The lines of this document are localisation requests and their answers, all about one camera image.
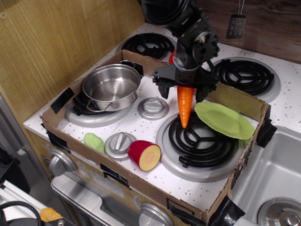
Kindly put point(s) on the red toy half fruit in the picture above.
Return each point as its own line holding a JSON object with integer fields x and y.
{"x": 145, "y": 154}

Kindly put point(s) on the green toy lettuce piece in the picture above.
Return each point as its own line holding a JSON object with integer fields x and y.
{"x": 93, "y": 141}

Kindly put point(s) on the back left black burner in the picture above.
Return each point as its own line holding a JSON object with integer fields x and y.
{"x": 157, "y": 46}

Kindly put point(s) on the orange yellow object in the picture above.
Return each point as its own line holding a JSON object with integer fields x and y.
{"x": 49, "y": 214}

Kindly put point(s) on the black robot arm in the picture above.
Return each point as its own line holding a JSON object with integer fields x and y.
{"x": 182, "y": 18}

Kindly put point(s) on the silver oven knob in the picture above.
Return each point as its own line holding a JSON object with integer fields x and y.
{"x": 153, "y": 216}
{"x": 61, "y": 163}

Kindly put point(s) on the red white toy piece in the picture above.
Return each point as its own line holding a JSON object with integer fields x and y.
{"x": 171, "y": 58}

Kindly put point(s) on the right silver oven knob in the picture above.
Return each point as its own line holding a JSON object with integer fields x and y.
{"x": 153, "y": 216}

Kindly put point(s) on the silver oven door handle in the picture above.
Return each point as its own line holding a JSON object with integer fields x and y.
{"x": 85, "y": 201}

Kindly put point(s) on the hanging metal slotted spatula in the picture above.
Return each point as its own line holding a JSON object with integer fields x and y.
{"x": 236, "y": 27}

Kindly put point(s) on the silver sink basin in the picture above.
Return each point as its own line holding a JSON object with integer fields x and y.
{"x": 272, "y": 172}

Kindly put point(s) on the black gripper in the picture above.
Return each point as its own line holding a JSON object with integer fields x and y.
{"x": 192, "y": 68}

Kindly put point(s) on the silver sink drain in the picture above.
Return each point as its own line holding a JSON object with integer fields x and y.
{"x": 279, "y": 212}

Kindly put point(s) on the orange toy carrot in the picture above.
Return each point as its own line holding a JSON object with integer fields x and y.
{"x": 185, "y": 99}

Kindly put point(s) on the brown cardboard fence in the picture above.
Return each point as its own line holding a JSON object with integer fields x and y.
{"x": 209, "y": 211}

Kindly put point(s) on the silver stove knob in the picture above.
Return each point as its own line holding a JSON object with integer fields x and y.
{"x": 116, "y": 146}
{"x": 153, "y": 108}

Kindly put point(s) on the front right black burner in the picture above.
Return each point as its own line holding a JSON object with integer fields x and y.
{"x": 197, "y": 153}

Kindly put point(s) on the stainless steel pot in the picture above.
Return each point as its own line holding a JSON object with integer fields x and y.
{"x": 111, "y": 88}

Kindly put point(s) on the front left black burner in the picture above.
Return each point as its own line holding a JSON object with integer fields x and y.
{"x": 77, "y": 113}

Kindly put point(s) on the green plastic plate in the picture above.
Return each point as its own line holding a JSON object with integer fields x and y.
{"x": 224, "y": 120}

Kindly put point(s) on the left silver oven knob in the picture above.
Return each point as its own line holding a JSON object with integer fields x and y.
{"x": 61, "y": 163}

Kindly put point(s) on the black burner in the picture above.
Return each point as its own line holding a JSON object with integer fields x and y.
{"x": 77, "y": 113}
{"x": 157, "y": 46}
{"x": 197, "y": 153}
{"x": 249, "y": 75}

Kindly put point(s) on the back right black burner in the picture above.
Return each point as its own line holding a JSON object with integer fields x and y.
{"x": 249, "y": 75}

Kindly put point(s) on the front silver stove knob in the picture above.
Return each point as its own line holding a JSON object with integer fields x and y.
{"x": 116, "y": 146}

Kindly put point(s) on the centre silver stove knob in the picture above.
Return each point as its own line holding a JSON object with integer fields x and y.
{"x": 153, "y": 108}

